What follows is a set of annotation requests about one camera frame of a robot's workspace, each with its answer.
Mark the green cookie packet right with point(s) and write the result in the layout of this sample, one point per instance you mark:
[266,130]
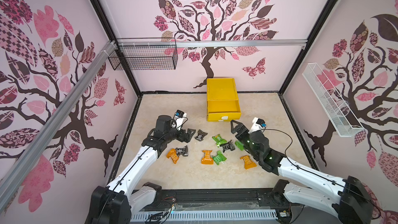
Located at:
[239,145]

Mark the black cookie packet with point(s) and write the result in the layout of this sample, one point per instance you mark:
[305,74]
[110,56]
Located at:
[228,146]
[201,135]
[184,151]

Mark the yellow plastic drawer cabinet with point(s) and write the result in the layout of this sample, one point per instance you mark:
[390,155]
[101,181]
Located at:
[222,100]

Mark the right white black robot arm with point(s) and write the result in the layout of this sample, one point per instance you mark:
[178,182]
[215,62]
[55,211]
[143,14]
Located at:
[295,168]

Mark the white slotted cable duct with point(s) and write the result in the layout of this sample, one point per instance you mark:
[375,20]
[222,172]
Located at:
[229,215]

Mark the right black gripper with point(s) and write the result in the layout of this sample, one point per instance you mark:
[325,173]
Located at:
[241,131]

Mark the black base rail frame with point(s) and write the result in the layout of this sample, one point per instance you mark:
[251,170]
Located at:
[265,197]

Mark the orange cookie packet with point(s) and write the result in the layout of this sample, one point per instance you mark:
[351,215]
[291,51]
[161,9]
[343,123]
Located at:
[248,163]
[207,159]
[172,154]

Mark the orange cookie packet centre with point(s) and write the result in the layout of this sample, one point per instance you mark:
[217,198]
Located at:
[207,159]

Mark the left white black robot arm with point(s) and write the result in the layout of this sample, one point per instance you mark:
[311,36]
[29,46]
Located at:
[133,174]

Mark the aluminium rail left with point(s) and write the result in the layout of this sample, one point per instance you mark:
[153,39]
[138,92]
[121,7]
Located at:
[18,172]

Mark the black wire basket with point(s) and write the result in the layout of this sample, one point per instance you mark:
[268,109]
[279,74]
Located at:
[138,54]

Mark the green cookie packet upper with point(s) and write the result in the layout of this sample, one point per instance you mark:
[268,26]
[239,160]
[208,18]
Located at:
[219,140]

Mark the white wire shelf basket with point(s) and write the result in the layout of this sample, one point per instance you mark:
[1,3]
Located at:
[332,101]

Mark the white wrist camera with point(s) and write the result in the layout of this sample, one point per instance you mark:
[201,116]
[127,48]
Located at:
[257,125]
[180,118]

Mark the orange cookie packet right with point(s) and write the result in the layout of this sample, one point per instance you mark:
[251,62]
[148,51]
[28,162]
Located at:
[248,163]

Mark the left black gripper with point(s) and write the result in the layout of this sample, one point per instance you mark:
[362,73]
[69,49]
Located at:
[187,136]

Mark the green cookie packet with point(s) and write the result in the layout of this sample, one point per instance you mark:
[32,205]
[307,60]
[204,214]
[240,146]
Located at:
[219,157]
[219,140]
[239,145]

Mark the aluminium rail back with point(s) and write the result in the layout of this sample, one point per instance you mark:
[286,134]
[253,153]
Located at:
[211,42]

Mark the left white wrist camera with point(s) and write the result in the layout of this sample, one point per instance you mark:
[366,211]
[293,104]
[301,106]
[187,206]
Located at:
[180,118]

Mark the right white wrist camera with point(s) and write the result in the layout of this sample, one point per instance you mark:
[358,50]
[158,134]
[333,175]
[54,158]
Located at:
[257,125]

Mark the green cookie packet centre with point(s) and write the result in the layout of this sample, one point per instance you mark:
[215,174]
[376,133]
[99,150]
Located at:
[219,157]

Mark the orange cookie packet left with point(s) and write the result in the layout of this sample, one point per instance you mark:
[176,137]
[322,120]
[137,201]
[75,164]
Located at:
[172,154]

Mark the aluminium rail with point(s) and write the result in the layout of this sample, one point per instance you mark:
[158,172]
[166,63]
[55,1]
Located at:
[211,42]
[18,172]

